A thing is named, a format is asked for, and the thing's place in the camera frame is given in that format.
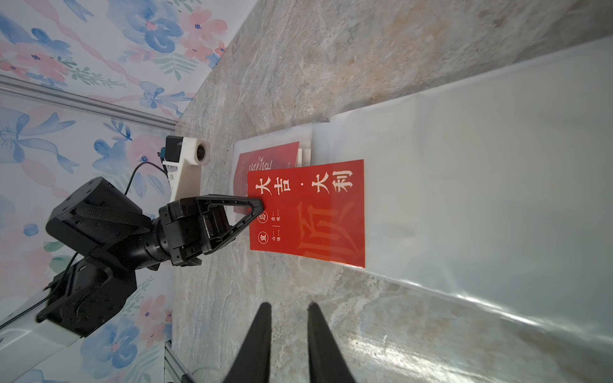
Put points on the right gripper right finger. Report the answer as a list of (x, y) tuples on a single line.
[(326, 363)]

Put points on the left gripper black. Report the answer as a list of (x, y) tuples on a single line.
[(189, 228)]

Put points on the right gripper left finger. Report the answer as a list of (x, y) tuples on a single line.
[(253, 362)]

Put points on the red card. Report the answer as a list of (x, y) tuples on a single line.
[(316, 212), (285, 156)]

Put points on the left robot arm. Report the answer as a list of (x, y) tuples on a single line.
[(114, 240)]

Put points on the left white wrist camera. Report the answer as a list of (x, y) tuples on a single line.
[(184, 158)]

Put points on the aluminium front rail frame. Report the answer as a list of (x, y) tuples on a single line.
[(174, 370)]

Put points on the left aluminium corner post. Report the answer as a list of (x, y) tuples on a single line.
[(41, 93)]

